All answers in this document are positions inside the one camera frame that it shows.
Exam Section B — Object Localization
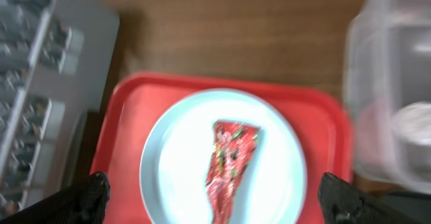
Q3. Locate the black rectangular food tray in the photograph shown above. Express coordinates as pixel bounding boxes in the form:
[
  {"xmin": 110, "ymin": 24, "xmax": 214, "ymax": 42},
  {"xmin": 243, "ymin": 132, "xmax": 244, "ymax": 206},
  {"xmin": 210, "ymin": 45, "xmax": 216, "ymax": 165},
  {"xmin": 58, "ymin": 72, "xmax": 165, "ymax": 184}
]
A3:
[{"xmin": 362, "ymin": 191, "xmax": 430, "ymax": 224}]

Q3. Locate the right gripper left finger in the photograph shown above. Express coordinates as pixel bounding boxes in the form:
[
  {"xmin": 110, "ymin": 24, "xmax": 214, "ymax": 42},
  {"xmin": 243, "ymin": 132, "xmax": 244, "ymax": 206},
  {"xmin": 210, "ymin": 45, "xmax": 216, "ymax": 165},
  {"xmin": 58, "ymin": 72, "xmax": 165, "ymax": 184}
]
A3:
[{"xmin": 1, "ymin": 172, "xmax": 110, "ymax": 224}]

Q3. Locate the clear plastic waste bin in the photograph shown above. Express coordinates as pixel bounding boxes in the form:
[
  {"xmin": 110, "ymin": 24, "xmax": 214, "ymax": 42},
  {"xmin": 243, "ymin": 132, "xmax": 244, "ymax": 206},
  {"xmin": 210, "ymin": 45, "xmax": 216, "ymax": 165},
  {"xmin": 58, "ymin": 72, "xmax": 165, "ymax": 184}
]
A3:
[{"xmin": 343, "ymin": 0, "xmax": 430, "ymax": 193}]

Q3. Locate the large light blue plate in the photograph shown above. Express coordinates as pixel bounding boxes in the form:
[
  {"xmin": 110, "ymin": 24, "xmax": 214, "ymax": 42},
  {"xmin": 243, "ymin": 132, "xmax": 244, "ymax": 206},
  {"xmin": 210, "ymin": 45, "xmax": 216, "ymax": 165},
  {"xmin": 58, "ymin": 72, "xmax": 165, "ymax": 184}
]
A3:
[{"xmin": 139, "ymin": 89, "xmax": 307, "ymax": 223}]

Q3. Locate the white napkin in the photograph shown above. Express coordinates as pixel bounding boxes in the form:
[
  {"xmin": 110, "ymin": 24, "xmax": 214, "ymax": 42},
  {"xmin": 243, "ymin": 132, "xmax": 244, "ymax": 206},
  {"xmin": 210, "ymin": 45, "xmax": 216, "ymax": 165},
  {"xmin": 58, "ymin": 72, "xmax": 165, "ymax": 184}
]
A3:
[{"xmin": 393, "ymin": 102, "xmax": 430, "ymax": 182}]

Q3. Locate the red snack wrapper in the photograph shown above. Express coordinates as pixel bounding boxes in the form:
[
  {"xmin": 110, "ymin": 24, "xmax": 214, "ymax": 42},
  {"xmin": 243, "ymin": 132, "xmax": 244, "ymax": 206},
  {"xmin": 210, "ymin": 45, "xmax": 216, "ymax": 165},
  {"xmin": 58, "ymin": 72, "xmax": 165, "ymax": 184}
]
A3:
[{"xmin": 205, "ymin": 120, "xmax": 260, "ymax": 224}]

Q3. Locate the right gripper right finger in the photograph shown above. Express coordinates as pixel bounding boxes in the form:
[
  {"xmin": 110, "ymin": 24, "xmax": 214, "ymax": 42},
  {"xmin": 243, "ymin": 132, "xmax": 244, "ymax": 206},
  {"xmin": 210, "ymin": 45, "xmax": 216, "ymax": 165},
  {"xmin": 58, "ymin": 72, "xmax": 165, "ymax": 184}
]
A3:
[{"xmin": 317, "ymin": 172, "xmax": 420, "ymax": 224}]

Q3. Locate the red plastic serving tray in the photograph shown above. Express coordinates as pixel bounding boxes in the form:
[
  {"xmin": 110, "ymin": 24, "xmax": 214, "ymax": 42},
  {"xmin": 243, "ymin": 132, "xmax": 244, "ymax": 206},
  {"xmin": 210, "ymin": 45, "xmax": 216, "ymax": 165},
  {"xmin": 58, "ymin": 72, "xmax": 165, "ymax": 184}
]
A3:
[{"xmin": 92, "ymin": 73, "xmax": 353, "ymax": 223}]

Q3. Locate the grey plastic dishwasher rack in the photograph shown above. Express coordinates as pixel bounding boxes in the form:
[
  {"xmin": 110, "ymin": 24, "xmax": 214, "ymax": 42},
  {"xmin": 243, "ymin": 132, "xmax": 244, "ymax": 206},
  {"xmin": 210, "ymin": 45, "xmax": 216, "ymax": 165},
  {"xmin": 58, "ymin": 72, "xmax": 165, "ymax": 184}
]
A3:
[{"xmin": 1, "ymin": 0, "xmax": 120, "ymax": 218}]

